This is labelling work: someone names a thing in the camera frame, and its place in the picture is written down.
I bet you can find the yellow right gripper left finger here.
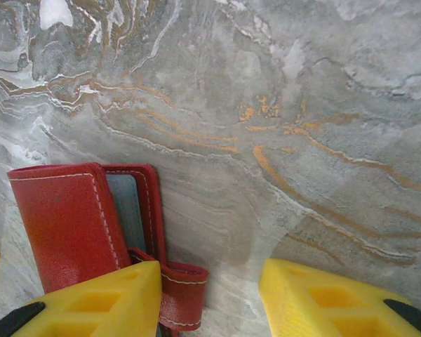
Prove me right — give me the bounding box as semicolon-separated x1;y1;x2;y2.
0;259;163;337

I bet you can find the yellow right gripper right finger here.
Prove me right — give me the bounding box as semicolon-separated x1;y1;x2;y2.
258;258;421;337

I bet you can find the red leather card holder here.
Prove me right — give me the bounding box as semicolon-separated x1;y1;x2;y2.
6;161;210;337

